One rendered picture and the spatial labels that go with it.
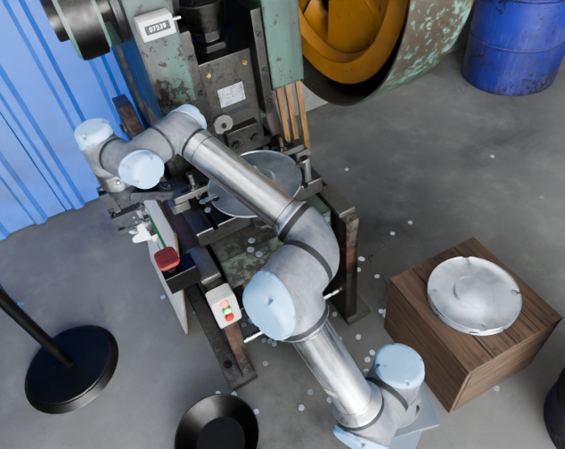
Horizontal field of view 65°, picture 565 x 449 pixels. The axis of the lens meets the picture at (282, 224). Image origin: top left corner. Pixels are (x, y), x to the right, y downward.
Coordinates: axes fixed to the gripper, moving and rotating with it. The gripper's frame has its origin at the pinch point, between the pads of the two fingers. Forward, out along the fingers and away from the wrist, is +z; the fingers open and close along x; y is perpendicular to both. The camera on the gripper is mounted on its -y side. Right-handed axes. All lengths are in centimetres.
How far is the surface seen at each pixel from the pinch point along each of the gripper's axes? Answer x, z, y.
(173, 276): 3.0, 14.1, 0.4
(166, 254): -0.7, 8.6, -0.4
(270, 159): -16.8, 5.7, -41.9
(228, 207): -5.4, 6.5, -22.0
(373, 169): -65, 85, -122
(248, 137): -11.4, -9.3, -34.2
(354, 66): -6, -22, -66
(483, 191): -19, 84, -157
